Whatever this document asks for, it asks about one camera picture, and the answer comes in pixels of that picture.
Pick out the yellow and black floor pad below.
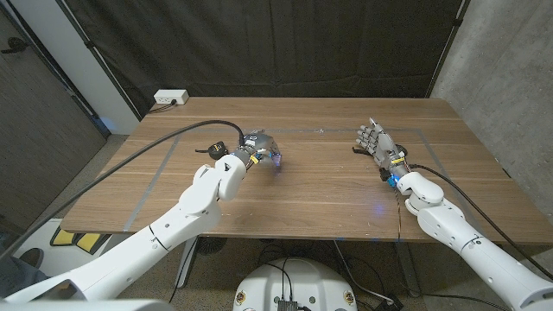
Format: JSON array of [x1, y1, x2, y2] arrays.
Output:
[[49, 226, 111, 256]]

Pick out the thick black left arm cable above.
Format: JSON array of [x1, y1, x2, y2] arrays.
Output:
[[0, 119, 247, 263]]

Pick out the black backdrop stand pole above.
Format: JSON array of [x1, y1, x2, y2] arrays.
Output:
[[56, 0, 143, 121], [426, 0, 471, 98]]

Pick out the black power strip cable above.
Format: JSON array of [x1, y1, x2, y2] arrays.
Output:
[[149, 99, 178, 114]]

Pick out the black fabric backdrop curtain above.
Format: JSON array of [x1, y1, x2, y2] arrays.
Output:
[[55, 0, 470, 118]]

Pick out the grey table leg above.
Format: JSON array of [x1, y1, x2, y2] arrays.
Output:
[[392, 241, 423, 298]]

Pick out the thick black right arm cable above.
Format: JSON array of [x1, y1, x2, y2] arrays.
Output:
[[409, 162, 553, 281]]

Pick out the white table leg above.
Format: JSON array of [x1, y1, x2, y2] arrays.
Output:
[[175, 236, 200, 289]]

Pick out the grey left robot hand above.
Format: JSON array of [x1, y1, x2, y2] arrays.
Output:
[[235, 129, 282, 168]]

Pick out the black door handle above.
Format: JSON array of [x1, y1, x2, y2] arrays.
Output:
[[0, 36, 29, 55]]

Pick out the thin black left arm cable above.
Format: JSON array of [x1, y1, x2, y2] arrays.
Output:
[[168, 236, 195, 303]]

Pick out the black floor power adapter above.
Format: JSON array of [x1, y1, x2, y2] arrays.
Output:
[[373, 295, 405, 311]]

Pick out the person in blue jeans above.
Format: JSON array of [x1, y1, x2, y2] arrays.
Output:
[[0, 246, 48, 299]]

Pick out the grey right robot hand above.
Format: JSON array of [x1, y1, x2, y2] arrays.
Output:
[[356, 117, 410, 179]]

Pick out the white power strip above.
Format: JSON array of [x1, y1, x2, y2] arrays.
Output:
[[153, 89, 190, 105]]

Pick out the white robot torso shell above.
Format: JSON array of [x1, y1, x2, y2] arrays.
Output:
[[0, 299, 176, 311]]

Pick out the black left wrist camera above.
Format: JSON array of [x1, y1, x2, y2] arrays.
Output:
[[207, 141, 229, 161]]

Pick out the black round ribbed disc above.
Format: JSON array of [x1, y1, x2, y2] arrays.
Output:
[[196, 236, 228, 257]]

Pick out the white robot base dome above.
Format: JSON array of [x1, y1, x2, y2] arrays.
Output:
[[232, 257, 359, 311]]

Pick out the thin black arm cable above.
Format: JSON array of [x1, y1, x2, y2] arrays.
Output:
[[168, 236, 195, 303], [392, 184, 403, 242]]

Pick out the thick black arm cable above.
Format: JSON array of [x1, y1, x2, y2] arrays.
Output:
[[0, 119, 247, 263], [409, 162, 553, 281]]

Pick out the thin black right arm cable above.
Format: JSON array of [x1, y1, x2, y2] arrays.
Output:
[[392, 184, 403, 242]]

